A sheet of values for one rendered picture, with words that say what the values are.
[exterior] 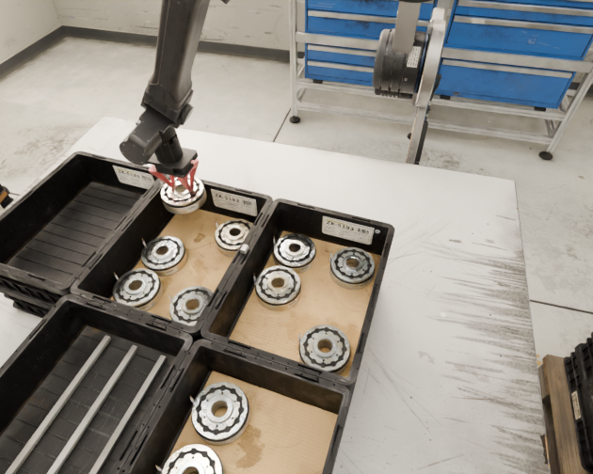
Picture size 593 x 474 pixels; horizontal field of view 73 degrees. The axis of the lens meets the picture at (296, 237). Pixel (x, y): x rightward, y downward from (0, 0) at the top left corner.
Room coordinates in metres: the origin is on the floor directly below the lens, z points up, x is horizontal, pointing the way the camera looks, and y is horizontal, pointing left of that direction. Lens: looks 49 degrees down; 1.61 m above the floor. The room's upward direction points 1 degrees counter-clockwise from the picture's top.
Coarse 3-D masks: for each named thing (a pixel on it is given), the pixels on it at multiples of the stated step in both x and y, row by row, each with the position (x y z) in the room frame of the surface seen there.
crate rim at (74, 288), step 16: (240, 192) 0.75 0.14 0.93; (256, 192) 0.75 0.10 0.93; (144, 208) 0.70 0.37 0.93; (128, 224) 0.65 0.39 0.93; (256, 224) 0.64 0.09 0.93; (112, 240) 0.60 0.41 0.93; (240, 256) 0.55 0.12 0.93; (112, 304) 0.43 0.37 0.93; (208, 304) 0.43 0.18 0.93; (160, 320) 0.39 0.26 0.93; (192, 336) 0.37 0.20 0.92
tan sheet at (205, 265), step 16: (176, 224) 0.74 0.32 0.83; (192, 224) 0.74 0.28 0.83; (208, 224) 0.74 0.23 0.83; (192, 240) 0.68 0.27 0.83; (208, 240) 0.68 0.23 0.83; (192, 256) 0.63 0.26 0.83; (208, 256) 0.63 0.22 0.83; (224, 256) 0.63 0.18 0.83; (192, 272) 0.58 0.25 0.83; (208, 272) 0.58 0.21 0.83; (224, 272) 0.58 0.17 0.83; (176, 288) 0.54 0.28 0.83; (208, 288) 0.53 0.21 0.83; (160, 304) 0.49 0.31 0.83
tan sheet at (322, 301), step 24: (312, 240) 0.68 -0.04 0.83; (312, 288) 0.53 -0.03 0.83; (336, 288) 0.53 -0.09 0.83; (264, 312) 0.47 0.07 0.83; (288, 312) 0.47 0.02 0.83; (312, 312) 0.46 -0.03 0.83; (336, 312) 0.46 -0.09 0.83; (360, 312) 0.46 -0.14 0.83; (240, 336) 0.41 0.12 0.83; (264, 336) 0.41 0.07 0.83; (288, 336) 0.41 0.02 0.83
